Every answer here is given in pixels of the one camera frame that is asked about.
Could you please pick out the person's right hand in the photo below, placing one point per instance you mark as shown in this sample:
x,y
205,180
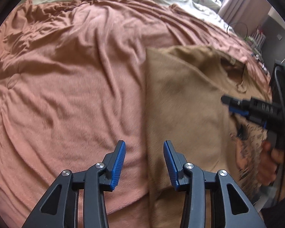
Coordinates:
x,y
270,160

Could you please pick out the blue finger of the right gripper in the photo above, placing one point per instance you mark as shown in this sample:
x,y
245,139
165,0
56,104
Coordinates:
x,y
239,111
233,102

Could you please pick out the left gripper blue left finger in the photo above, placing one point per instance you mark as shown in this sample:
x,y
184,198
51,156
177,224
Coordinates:
x,y
100,178

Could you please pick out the terracotta bed blanket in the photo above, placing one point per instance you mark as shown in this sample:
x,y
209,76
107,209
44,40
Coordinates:
x,y
73,83

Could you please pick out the brown printed t-shirt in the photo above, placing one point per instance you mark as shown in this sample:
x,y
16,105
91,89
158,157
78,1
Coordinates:
x,y
184,86

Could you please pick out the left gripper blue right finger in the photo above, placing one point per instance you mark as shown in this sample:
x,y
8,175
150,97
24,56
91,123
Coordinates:
x,y
186,177

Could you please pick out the bedside clutter shelf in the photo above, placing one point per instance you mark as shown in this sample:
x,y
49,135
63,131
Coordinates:
x,y
256,42

